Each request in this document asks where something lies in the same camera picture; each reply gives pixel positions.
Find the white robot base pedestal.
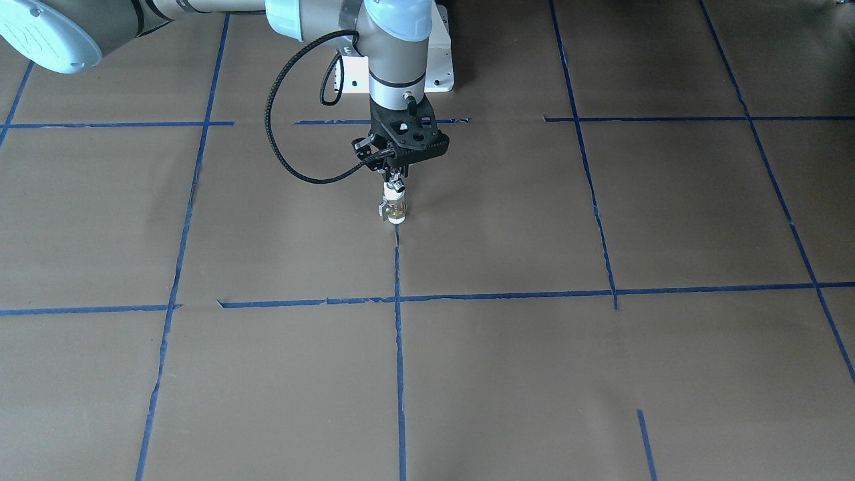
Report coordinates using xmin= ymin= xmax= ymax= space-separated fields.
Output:
xmin=333 ymin=3 xmax=455 ymax=94

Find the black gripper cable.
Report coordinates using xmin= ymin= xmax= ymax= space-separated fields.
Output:
xmin=265 ymin=29 xmax=375 ymax=185

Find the small chrome metal fitting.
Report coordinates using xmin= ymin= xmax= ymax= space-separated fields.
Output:
xmin=383 ymin=172 xmax=406 ymax=198

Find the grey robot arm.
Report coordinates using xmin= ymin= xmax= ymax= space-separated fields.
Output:
xmin=1 ymin=1 xmax=450 ymax=173

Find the white PPR pipe brass valve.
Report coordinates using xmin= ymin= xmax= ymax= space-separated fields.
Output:
xmin=378 ymin=190 xmax=408 ymax=225

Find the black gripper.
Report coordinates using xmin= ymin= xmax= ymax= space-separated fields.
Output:
xmin=352 ymin=100 xmax=450 ymax=170

